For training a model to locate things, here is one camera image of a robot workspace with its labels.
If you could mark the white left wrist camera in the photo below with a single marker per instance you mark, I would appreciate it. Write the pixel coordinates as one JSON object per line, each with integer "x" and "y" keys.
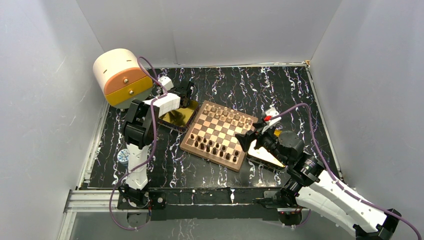
{"x": 166, "y": 82}

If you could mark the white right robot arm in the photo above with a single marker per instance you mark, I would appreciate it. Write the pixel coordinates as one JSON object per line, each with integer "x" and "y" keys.
{"x": 310, "y": 185}

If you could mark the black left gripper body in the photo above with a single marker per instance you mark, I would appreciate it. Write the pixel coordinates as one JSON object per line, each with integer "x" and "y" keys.
{"x": 188, "y": 102}

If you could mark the round cream drawer cabinet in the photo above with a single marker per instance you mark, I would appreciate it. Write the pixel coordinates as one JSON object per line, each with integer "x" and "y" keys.
{"x": 121, "y": 79}

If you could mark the small white blue bottle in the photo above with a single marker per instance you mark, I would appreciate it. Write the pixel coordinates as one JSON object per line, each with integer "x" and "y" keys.
{"x": 123, "y": 156}

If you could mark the wooden chess board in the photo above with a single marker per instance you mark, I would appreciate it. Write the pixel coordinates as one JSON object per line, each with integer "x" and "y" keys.
{"x": 219, "y": 124}

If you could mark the gold tin lid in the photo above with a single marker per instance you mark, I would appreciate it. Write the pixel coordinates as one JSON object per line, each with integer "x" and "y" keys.
{"x": 261, "y": 156}

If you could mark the gold tin box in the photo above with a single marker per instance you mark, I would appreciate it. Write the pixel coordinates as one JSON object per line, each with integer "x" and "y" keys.
{"x": 180, "y": 119}

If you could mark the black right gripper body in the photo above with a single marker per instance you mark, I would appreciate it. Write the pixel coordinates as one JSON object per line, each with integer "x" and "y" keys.
{"x": 269, "y": 140}

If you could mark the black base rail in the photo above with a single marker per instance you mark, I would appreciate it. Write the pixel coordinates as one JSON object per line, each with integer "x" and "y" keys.
{"x": 263, "y": 203}

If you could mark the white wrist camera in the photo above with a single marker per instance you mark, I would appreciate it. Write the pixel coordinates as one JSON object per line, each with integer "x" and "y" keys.
{"x": 270, "y": 118}
{"x": 166, "y": 82}

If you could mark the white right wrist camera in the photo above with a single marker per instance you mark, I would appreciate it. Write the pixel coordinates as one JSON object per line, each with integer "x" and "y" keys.
{"x": 270, "y": 118}

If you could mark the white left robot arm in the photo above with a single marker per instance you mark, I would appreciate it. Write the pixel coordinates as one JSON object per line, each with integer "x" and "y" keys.
{"x": 140, "y": 128}

